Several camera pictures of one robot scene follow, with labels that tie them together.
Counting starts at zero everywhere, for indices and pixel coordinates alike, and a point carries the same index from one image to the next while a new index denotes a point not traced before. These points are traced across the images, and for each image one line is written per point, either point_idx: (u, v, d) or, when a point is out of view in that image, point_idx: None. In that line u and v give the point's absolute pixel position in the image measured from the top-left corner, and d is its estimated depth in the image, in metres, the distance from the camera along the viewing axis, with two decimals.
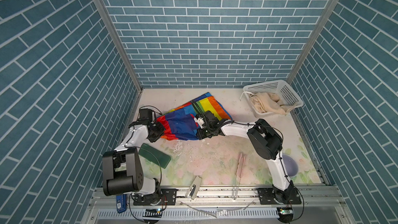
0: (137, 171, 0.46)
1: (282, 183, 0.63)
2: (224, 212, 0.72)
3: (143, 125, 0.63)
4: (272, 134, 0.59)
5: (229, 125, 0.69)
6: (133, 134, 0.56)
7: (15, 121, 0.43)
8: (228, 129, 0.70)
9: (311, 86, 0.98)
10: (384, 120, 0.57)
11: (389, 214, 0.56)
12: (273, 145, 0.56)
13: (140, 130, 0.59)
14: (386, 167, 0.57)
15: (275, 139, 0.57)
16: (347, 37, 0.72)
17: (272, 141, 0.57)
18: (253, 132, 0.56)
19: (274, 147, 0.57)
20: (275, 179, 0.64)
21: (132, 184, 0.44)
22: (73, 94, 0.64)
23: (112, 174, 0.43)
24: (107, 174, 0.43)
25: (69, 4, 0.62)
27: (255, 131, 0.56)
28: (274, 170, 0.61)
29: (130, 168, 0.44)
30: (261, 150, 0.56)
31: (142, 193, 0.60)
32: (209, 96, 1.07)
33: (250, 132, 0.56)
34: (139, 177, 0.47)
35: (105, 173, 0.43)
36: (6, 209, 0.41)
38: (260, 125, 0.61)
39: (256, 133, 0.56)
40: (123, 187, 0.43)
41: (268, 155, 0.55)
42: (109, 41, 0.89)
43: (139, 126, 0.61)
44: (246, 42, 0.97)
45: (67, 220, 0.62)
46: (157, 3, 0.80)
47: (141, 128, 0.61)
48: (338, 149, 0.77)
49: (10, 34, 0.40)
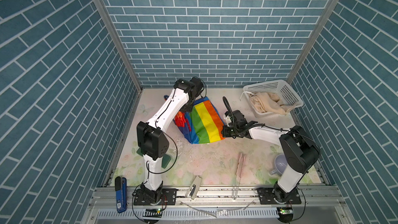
0: (162, 144, 0.53)
1: (288, 187, 0.62)
2: (224, 212, 0.72)
3: (183, 96, 0.59)
4: (310, 145, 0.51)
5: (258, 128, 0.64)
6: (170, 104, 0.56)
7: (15, 121, 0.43)
8: (257, 132, 0.65)
9: (311, 86, 0.98)
10: (384, 119, 0.57)
11: (389, 214, 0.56)
12: (308, 157, 0.49)
13: (179, 101, 0.58)
14: (386, 167, 0.57)
15: (313, 152, 0.50)
16: (347, 37, 0.72)
17: (309, 153, 0.49)
18: (286, 138, 0.50)
19: (309, 160, 0.49)
20: (285, 182, 0.62)
21: (156, 153, 0.52)
22: (73, 94, 0.64)
23: (142, 139, 0.52)
24: (138, 137, 0.53)
25: (69, 4, 0.62)
27: (289, 137, 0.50)
28: (289, 175, 0.58)
29: (155, 144, 0.50)
30: (294, 159, 0.49)
31: (147, 179, 0.62)
32: (205, 100, 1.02)
33: (283, 137, 0.50)
34: (163, 148, 0.55)
35: (137, 137, 0.53)
36: (6, 209, 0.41)
38: (296, 133, 0.54)
39: (291, 140, 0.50)
40: (149, 152, 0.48)
41: (300, 167, 0.47)
42: (109, 41, 0.89)
43: (179, 95, 0.58)
44: (246, 42, 0.97)
45: (67, 220, 0.62)
46: (157, 3, 0.80)
47: (180, 99, 0.58)
48: (338, 149, 0.77)
49: (10, 34, 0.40)
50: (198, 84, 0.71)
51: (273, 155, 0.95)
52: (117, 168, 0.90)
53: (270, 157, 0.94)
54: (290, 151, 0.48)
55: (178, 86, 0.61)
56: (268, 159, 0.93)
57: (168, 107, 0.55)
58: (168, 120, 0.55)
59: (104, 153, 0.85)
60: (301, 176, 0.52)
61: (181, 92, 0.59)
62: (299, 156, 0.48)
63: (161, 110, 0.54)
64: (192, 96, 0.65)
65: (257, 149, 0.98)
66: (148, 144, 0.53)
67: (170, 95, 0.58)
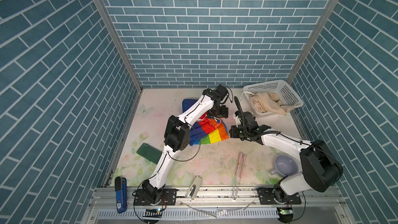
0: (185, 138, 0.61)
1: (291, 190, 0.61)
2: (224, 212, 0.72)
3: (210, 100, 0.69)
4: (332, 163, 0.46)
5: (273, 136, 0.58)
6: (197, 107, 0.65)
7: (15, 121, 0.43)
8: (270, 140, 0.60)
9: (311, 86, 0.98)
10: (384, 119, 0.57)
11: (389, 214, 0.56)
12: (330, 176, 0.45)
13: (205, 105, 0.68)
14: (386, 167, 0.57)
15: (334, 169, 0.46)
16: (347, 36, 0.72)
17: (330, 170, 0.45)
18: (307, 154, 0.45)
19: (330, 179, 0.45)
20: (289, 185, 0.60)
21: (179, 145, 0.60)
22: (73, 94, 0.64)
23: (170, 130, 0.61)
24: (167, 128, 0.62)
25: (69, 4, 0.62)
27: (310, 154, 0.45)
28: (296, 180, 0.55)
29: (179, 137, 0.59)
30: (312, 177, 0.45)
31: (157, 173, 0.65)
32: None
33: (303, 153, 0.45)
34: (184, 142, 0.63)
35: (167, 127, 0.61)
36: (6, 209, 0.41)
38: (316, 149, 0.50)
39: (312, 157, 0.45)
40: (172, 144, 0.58)
41: (321, 186, 0.44)
42: (109, 41, 0.89)
43: (206, 101, 0.68)
44: (246, 42, 0.97)
45: (67, 220, 0.62)
46: (157, 3, 0.80)
47: (207, 103, 0.68)
48: (338, 149, 0.77)
49: (10, 35, 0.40)
50: (222, 93, 0.80)
51: (274, 155, 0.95)
52: (117, 168, 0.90)
53: (270, 157, 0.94)
54: (310, 167, 0.44)
55: (205, 93, 0.71)
56: (268, 159, 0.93)
57: (196, 108, 0.65)
58: (194, 117, 0.64)
59: (104, 153, 0.85)
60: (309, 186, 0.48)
61: (208, 99, 0.69)
62: (320, 174, 0.45)
63: (190, 109, 0.64)
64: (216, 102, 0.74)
65: (257, 149, 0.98)
66: (173, 136, 0.62)
67: (199, 99, 0.69)
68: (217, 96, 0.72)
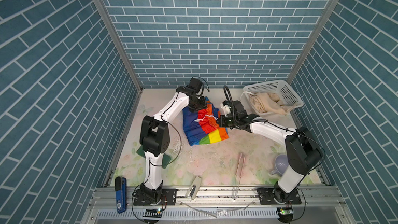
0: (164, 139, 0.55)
1: (288, 187, 0.61)
2: (224, 212, 0.72)
3: (185, 96, 0.65)
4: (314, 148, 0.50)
5: (261, 123, 0.61)
6: (173, 103, 0.61)
7: (15, 121, 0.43)
8: (258, 128, 0.62)
9: (311, 86, 0.98)
10: (384, 120, 0.57)
11: (389, 214, 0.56)
12: (311, 159, 0.48)
13: (181, 101, 0.64)
14: (386, 167, 0.57)
15: (315, 154, 0.49)
16: (347, 37, 0.72)
17: (311, 155, 0.49)
18: (292, 139, 0.48)
19: (311, 162, 0.48)
20: (285, 182, 0.62)
21: (158, 148, 0.54)
22: (73, 94, 0.64)
23: (146, 133, 0.54)
24: (142, 132, 0.55)
25: (69, 4, 0.63)
27: (295, 139, 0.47)
28: (289, 176, 0.57)
29: (157, 138, 0.53)
30: (296, 161, 0.48)
31: (148, 178, 0.63)
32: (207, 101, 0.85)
33: (288, 138, 0.48)
34: (165, 143, 0.57)
35: (142, 131, 0.55)
36: (6, 209, 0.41)
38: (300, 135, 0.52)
39: (296, 142, 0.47)
40: (151, 149, 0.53)
41: (302, 169, 0.47)
42: (109, 41, 0.89)
43: (181, 97, 0.65)
44: (246, 42, 0.97)
45: (66, 220, 0.61)
46: (157, 3, 0.80)
47: (182, 99, 0.64)
48: (338, 149, 0.77)
49: (10, 35, 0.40)
50: (197, 86, 0.77)
51: (274, 155, 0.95)
52: (117, 168, 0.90)
53: (270, 157, 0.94)
54: (294, 152, 0.47)
55: (179, 90, 0.68)
56: (268, 160, 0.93)
57: (172, 106, 0.60)
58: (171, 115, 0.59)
59: (104, 153, 0.85)
60: (302, 178, 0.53)
61: (183, 95, 0.66)
62: (302, 158, 0.48)
63: (166, 107, 0.59)
64: (192, 97, 0.71)
65: (257, 149, 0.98)
66: (151, 139, 0.55)
67: (174, 97, 0.65)
68: (192, 92, 0.70)
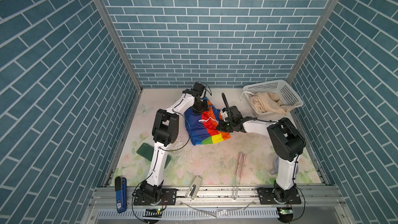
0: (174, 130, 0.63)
1: (284, 182, 0.63)
2: (224, 212, 0.72)
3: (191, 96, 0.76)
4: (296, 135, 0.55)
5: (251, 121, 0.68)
6: (182, 101, 0.71)
7: (15, 121, 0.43)
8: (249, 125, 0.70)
9: (311, 86, 0.98)
10: (384, 119, 0.57)
11: (389, 214, 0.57)
12: (294, 145, 0.53)
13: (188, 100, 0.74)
14: (386, 167, 0.57)
15: (297, 140, 0.54)
16: (347, 36, 0.72)
17: (293, 141, 0.53)
18: (272, 127, 0.55)
19: (293, 147, 0.53)
20: (281, 177, 0.63)
21: (169, 137, 0.61)
22: (73, 94, 0.64)
23: (158, 124, 0.62)
24: (155, 123, 0.63)
25: (69, 4, 0.62)
27: (275, 127, 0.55)
28: (282, 168, 0.60)
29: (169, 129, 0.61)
30: (279, 147, 0.53)
31: (153, 172, 0.65)
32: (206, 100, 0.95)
33: (270, 126, 0.55)
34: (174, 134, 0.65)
35: (155, 122, 0.62)
36: (6, 209, 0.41)
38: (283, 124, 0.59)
39: (276, 128, 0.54)
40: (162, 139, 0.63)
41: (286, 155, 0.52)
42: (109, 41, 0.89)
43: (188, 96, 0.75)
44: (246, 42, 0.97)
45: (67, 220, 0.62)
46: (157, 3, 0.80)
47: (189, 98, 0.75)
48: (338, 149, 0.77)
49: (10, 34, 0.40)
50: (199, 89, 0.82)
51: (274, 155, 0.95)
52: (117, 168, 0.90)
53: (270, 157, 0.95)
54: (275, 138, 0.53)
55: (186, 92, 0.78)
56: (268, 159, 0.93)
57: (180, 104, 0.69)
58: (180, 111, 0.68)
59: (104, 153, 0.85)
60: (292, 166, 0.58)
61: (190, 95, 0.77)
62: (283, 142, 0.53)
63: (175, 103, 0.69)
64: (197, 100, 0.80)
65: (257, 149, 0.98)
66: (161, 130, 0.63)
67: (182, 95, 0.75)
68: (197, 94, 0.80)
